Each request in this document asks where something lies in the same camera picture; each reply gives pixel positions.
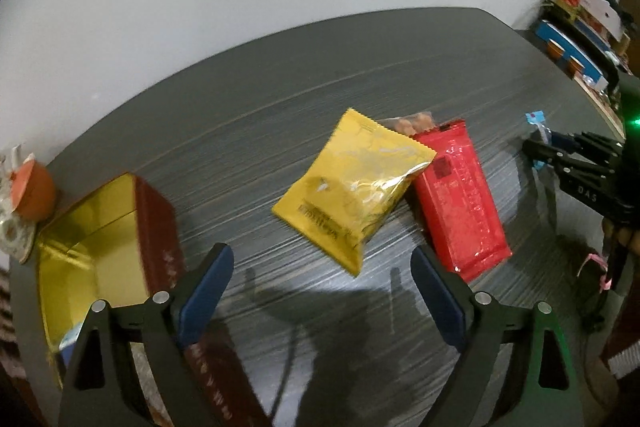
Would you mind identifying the person's right hand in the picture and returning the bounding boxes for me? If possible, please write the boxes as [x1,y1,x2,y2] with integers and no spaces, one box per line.
[602,218,640,258]

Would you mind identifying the striped rug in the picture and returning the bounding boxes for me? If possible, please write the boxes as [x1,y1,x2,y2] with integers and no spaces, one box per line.
[0,268,31,383]

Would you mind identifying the clear packet of orange snacks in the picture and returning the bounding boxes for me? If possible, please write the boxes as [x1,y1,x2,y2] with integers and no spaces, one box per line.
[382,109,441,138]

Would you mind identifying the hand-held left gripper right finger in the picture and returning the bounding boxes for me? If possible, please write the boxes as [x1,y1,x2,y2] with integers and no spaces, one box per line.
[410,246,586,427]

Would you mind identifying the orange lidded clay cup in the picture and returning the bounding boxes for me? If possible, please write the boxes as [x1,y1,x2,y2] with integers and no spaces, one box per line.
[10,159,57,221]

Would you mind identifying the blue and white small packet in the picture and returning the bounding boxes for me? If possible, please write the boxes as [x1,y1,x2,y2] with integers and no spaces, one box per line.
[525,109,554,170]

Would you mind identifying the floral ceramic teapot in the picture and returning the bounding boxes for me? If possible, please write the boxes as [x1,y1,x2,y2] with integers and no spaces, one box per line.
[0,144,39,264]

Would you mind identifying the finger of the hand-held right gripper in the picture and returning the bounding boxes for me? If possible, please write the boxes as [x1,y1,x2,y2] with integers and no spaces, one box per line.
[522,138,608,182]
[547,132,626,155]

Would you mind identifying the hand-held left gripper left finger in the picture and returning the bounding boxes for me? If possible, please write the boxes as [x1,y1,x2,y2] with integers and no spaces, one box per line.
[57,243,236,427]

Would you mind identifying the blue flat box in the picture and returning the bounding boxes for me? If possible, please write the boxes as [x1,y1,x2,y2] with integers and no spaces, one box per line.
[532,19,609,84]

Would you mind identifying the red snack packet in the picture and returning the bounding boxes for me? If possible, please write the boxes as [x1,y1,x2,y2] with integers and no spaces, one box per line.
[409,119,513,284]

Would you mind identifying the blue snack packet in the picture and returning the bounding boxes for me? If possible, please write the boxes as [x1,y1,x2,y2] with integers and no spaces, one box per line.
[59,324,84,369]

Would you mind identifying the white cardboard box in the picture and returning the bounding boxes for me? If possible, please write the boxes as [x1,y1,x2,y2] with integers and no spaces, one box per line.
[575,0,624,36]

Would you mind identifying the red tin box gold interior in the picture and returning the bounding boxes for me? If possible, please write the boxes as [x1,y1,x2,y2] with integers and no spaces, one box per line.
[36,173,273,427]

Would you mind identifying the yellow snack packet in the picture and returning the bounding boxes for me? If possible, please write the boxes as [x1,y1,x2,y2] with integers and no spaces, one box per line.
[271,108,437,278]

